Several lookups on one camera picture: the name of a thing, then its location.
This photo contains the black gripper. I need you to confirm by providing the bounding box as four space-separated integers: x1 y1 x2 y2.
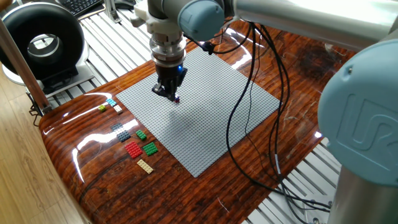
151 63 188 102

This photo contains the grey Lego baseplate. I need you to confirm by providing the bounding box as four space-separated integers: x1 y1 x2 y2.
115 47 280 178

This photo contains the green square Lego plate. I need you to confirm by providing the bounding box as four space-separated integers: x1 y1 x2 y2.
142 142 159 157

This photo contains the dark grey Lego plate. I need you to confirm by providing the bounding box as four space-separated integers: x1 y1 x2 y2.
111 123 132 143

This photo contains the red Lego plate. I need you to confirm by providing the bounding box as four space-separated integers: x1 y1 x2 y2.
124 141 144 159

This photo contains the tan Lego plate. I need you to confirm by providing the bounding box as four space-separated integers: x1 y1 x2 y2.
136 159 154 175

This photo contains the black computer mouse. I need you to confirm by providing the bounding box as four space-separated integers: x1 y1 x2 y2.
114 0 137 10

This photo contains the glossy wood-grain table mat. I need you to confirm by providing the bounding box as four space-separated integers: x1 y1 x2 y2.
39 20 357 224

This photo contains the black keyboard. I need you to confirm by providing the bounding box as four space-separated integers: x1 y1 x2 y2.
57 0 105 18

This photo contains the brown wooden pole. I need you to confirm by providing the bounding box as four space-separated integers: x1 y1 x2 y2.
0 18 52 114

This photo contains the black cable with ferrite bead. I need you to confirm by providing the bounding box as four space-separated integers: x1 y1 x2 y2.
183 21 332 213

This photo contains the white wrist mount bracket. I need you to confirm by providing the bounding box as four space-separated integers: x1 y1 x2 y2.
130 0 183 34

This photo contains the aluminium bracket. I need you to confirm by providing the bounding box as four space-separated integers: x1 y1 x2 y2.
103 0 122 24

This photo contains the black cable with grey sleeve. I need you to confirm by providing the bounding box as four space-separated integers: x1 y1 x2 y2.
253 23 332 224

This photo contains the black ring device on stand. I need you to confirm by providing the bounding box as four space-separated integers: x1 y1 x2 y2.
0 1 96 96

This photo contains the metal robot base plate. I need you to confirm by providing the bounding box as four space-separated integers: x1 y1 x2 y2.
303 194 335 224

